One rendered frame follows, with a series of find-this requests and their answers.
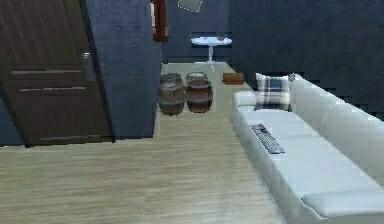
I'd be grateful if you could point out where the plaid blue white cushion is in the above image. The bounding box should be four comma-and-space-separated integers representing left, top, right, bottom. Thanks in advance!
254, 72, 293, 106

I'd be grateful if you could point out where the red brown wooden barrel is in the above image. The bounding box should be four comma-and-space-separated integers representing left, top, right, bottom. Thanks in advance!
184, 71, 214, 114

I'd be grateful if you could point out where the grey brown wooden barrel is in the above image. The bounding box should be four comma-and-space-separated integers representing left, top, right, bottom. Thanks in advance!
157, 72, 186, 117

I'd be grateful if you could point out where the small brown wooden box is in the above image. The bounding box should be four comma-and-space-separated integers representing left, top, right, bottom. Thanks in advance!
222, 72, 245, 86

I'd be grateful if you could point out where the black keyboard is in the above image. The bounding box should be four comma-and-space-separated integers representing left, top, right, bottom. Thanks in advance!
250, 123, 286, 155

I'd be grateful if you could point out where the grey green framed picture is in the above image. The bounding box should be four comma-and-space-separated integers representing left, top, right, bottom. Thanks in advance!
177, 0, 204, 13

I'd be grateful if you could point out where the white sofa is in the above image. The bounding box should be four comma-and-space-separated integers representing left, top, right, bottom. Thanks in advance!
231, 73, 384, 224

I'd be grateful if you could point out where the dark brown room door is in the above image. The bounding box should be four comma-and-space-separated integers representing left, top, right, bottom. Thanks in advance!
0, 0, 116, 148

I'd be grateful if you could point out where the white round pedestal table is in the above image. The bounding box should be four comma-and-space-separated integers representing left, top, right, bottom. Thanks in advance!
190, 36, 233, 65

